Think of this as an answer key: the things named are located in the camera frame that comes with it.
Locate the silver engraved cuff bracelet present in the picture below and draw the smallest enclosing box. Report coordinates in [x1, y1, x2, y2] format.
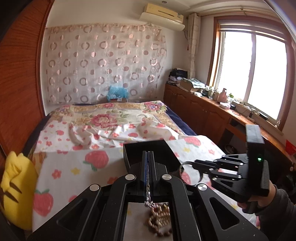
[178, 162, 204, 186]

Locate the green gem silver pendant necklace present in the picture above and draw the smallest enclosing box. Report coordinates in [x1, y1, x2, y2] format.
[144, 180, 156, 208]

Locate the small pearl bead bracelet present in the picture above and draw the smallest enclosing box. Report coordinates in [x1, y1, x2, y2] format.
[146, 202, 173, 237]

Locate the dark sleeve right forearm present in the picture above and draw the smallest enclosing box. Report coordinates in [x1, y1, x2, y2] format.
[255, 188, 295, 240]

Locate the black square jewelry box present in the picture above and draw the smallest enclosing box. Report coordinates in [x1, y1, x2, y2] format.
[123, 139, 183, 176]

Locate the person's right hand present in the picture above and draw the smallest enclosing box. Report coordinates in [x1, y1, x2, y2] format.
[237, 181, 276, 209]

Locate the wooden side cabinet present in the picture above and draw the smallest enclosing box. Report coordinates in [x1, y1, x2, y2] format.
[163, 82, 295, 163]

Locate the floral quilt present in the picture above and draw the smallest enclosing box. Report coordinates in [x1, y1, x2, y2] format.
[50, 100, 184, 135]

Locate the blue plastic bag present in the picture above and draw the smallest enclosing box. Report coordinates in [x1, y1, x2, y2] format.
[107, 86, 129, 102]

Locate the pink bottle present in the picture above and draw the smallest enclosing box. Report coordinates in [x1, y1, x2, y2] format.
[217, 88, 227, 103]

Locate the white floral strawberry bedsheet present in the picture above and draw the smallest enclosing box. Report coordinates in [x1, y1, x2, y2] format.
[31, 115, 260, 232]

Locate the cardboard box on cabinet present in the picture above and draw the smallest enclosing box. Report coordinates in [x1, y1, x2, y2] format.
[179, 78, 206, 92]

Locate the pink circle pattern curtain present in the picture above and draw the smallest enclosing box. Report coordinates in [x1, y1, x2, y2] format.
[43, 24, 167, 105]

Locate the yellow plush toy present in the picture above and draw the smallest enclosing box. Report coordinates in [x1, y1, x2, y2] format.
[1, 151, 38, 230]

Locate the wooden headboard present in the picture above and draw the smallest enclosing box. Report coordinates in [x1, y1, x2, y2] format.
[1, 1, 53, 159]

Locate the beige side curtain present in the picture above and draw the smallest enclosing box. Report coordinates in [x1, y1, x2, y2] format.
[188, 13, 201, 79]

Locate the white wall air conditioner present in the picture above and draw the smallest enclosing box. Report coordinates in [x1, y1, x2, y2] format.
[139, 3, 185, 31]

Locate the window with wooden frame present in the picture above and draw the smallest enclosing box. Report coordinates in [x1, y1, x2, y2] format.
[206, 15, 295, 131]

